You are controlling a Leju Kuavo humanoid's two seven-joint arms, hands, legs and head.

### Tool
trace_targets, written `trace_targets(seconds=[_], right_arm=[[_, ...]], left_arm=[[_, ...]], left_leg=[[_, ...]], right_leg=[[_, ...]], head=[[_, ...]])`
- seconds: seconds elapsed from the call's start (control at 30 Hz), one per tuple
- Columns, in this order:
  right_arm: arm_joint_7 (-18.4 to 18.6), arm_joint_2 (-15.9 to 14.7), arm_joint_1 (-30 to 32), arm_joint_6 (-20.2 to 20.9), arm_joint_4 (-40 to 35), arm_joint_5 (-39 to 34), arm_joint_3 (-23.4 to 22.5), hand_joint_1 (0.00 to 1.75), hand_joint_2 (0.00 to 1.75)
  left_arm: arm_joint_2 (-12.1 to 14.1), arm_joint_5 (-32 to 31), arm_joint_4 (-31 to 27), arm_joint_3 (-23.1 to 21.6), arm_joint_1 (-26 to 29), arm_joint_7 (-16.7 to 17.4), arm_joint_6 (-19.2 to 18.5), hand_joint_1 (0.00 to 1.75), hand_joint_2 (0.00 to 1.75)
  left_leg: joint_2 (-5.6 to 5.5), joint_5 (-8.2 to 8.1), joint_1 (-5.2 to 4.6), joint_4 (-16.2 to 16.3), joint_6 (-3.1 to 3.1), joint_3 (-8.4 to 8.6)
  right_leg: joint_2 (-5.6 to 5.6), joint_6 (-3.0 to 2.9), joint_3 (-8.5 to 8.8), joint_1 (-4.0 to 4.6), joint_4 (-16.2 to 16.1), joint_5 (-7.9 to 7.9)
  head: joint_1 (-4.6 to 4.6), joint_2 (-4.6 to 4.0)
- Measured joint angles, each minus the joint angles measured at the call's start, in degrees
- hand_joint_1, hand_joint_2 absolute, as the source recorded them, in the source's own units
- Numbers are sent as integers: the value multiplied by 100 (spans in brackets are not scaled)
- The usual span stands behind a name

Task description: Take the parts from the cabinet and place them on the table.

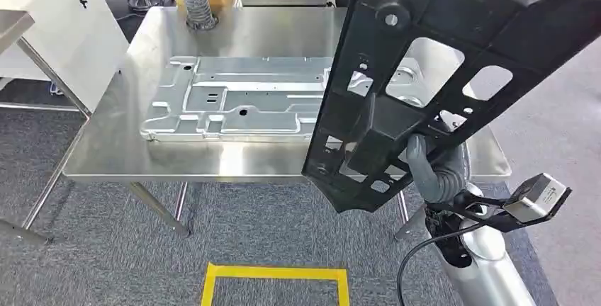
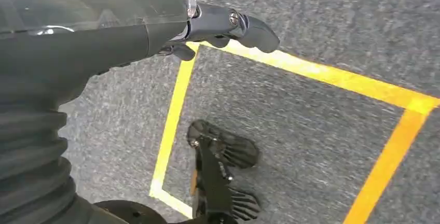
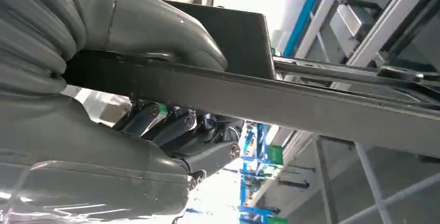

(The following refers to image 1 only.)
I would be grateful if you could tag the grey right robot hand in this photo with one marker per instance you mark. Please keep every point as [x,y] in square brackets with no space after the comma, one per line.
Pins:
[439,177]

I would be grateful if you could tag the black plastic plate frame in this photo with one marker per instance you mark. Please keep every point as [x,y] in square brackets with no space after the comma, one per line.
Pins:
[469,17]

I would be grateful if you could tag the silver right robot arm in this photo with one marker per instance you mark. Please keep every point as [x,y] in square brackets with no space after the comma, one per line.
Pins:
[483,266]

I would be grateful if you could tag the yellow floor tape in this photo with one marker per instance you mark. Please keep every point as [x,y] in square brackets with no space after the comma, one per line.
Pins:
[277,273]

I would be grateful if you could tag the stamped sheet metal panel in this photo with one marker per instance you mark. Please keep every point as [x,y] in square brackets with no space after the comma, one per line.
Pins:
[244,97]

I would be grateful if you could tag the steel work table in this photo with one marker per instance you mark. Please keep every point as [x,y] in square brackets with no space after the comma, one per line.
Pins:
[225,161]

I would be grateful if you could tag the white cabinet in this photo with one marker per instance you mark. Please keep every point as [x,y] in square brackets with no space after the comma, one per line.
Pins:
[61,41]

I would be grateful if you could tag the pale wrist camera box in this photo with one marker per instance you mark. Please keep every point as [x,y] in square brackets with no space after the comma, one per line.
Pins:
[537,198]

